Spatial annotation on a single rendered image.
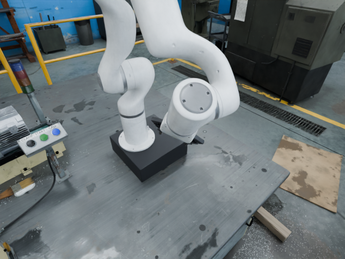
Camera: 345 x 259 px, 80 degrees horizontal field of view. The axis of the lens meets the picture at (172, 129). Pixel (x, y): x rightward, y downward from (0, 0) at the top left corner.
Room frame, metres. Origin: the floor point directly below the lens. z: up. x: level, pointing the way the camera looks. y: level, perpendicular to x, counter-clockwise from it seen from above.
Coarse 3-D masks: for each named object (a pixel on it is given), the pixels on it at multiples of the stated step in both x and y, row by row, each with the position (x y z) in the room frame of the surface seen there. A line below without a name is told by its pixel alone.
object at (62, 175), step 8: (48, 152) 0.65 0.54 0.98; (48, 160) 0.62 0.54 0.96; (56, 160) 0.66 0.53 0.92; (56, 168) 0.65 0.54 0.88; (56, 176) 0.66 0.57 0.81; (64, 176) 0.66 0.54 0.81; (48, 192) 0.55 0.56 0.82; (40, 200) 0.52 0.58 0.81; (8, 224) 0.41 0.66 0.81; (0, 232) 0.38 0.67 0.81
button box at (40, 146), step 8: (48, 128) 0.69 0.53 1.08; (32, 136) 0.64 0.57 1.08; (48, 136) 0.66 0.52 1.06; (56, 136) 0.67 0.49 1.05; (64, 136) 0.68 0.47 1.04; (24, 144) 0.60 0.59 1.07; (40, 144) 0.62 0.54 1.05; (48, 144) 0.63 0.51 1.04; (24, 152) 0.58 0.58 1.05; (32, 152) 0.59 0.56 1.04
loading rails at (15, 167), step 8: (32, 128) 0.88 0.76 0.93; (40, 128) 0.90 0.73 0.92; (56, 144) 0.83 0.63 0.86; (16, 152) 0.70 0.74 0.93; (40, 152) 0.77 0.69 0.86; (56, 152) 0.81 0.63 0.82; (0, 160) 0.65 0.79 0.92; (8, 160) 0.67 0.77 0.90; (16, 160) 0.69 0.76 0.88; (24, 160) 0.71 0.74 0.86; (32, 160) 0.73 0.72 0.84; (40, 160) 0.75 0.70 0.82; (0, 168) 0.64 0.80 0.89; (8, 168) 0.66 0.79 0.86; (16, 168) 0.68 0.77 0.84; (24, 168) 0.69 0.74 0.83; (0, 176) 0.63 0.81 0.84; (8, 176) 0.65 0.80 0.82
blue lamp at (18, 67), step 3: (9, 63) 1.11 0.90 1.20; (15, 63) 1.10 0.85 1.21; (18, 63) 1.11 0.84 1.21; (21, 63) 1.12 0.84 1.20; (12, 66) 1.09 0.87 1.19; (15, 66) 1.09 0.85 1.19; (18, 66) 1.10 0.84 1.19; (21, 66) 1.11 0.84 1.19; (12, 69) 1.09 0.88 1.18; (15, 69) 1.09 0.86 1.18; (18, 69) 1.10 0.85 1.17; (21, 69) 1.11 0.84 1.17
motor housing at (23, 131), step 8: (0, 112) 0.78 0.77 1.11; (8, 112) 0.78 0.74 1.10; (16, 112) 0.79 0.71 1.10; (0, 120) 0.74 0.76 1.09; (8, 120) 0.75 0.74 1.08; (0, 128) 0.71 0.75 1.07; (8, 128) 0.71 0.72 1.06; (24, 128) 0.75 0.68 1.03; (0, 136) 0.68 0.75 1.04; (8, 136) 0.69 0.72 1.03; (16, 136) 0.72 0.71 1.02; (24, 136) 0.74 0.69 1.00; (0, 144) 0.67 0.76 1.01; (8, 144) 0.69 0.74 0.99; (16, 144) 0.71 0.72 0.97; (8, 152) 0.70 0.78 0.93
